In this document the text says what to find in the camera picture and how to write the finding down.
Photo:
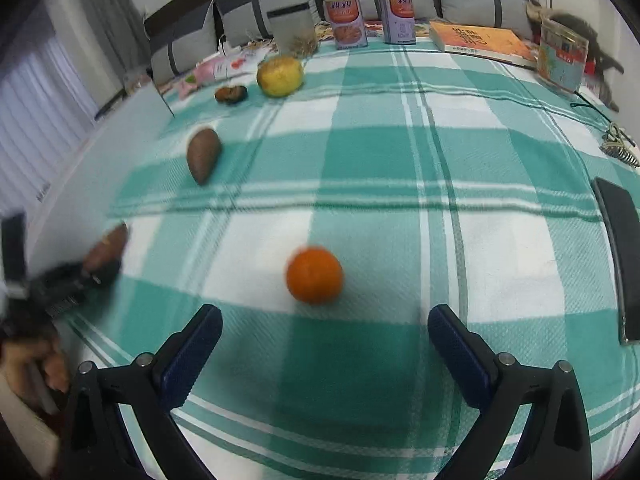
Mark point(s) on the colourful printed bedsheet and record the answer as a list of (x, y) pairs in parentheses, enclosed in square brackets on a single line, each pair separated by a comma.
[(185, 82)]

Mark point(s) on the spotted sweet potato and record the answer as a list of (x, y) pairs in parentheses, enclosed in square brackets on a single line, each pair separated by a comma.
[(107, 247)]

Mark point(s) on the clear printed box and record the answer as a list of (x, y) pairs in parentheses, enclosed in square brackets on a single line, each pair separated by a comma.
[(562, 55)]

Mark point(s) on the orange book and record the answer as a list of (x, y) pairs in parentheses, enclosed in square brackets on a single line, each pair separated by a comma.
[(480, 42)]

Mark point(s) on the white paper packet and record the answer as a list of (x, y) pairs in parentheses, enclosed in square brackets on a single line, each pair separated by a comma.
[(232, 63)]

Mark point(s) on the bright orange tangerine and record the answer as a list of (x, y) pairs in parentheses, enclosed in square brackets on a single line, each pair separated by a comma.
[(314, 275)]

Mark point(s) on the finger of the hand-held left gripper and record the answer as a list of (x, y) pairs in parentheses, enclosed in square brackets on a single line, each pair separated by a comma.
[(100, 275)]

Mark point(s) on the smooth sweet potato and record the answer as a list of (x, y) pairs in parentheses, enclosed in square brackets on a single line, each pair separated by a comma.
[(203, 154)]

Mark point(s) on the clear jar with black lid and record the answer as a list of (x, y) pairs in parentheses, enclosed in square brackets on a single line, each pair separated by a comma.
[(292, 30)]

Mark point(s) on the red labelled can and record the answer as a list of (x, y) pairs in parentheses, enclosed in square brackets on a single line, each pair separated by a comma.
[(346, 20)]

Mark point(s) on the grey curtain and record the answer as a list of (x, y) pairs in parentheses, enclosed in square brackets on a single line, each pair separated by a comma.
[(115, 0)]

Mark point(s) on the sheer white curtain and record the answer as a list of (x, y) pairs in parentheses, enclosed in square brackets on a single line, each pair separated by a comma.
[(40, 125)]

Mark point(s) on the person's left hand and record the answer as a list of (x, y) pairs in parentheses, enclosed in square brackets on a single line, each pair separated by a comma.
[(55, 370)]

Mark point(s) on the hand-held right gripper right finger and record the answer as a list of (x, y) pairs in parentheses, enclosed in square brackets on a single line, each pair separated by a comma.
[(457, 355)]

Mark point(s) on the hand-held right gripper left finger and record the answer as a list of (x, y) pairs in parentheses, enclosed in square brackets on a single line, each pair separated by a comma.
[(192, 355)]

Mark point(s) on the black remote control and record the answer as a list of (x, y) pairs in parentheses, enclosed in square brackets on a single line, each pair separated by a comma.
[(622, 260)]

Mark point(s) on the small dark fruit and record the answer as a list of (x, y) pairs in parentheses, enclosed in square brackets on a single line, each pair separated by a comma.
[(231, 95)]

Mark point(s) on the yellow green round fruit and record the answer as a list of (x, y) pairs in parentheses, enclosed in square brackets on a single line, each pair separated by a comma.
[(280, 76)]

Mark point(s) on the green white plaid blanket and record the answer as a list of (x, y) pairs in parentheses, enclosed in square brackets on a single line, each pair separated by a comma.
[(380, 170)]

